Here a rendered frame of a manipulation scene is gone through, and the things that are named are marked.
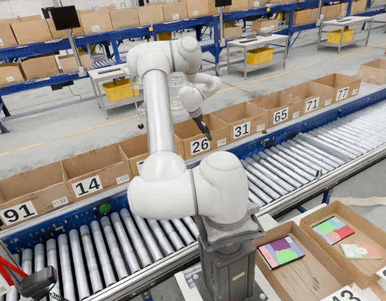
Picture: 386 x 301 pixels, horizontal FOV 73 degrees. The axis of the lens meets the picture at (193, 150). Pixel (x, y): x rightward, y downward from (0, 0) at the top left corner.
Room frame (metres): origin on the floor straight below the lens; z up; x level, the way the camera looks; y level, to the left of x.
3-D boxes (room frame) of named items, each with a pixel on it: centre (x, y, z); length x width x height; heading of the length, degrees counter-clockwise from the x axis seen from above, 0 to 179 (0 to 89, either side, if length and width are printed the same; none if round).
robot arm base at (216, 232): (0.68, -0.11, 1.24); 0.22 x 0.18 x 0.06; 100
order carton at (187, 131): (1.79, -0.05, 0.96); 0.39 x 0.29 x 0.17; 115
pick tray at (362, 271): (0.83, -0.73, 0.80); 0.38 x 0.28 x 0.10; 22
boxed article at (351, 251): (0.78, -0.77, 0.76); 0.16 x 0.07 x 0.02; 81
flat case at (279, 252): (0.82, -0.38, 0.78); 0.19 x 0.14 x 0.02; 106
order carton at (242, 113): (1.95, -0.41, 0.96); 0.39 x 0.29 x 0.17; 115
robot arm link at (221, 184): (0.67, -0.08, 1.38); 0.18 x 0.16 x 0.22; 93
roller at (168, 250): (1.12, 0.29, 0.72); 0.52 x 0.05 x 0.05; 25
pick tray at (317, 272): (0.72, -0.42, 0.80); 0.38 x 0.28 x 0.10; 19
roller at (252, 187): (1.43, -0.36, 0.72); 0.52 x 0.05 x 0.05; 25
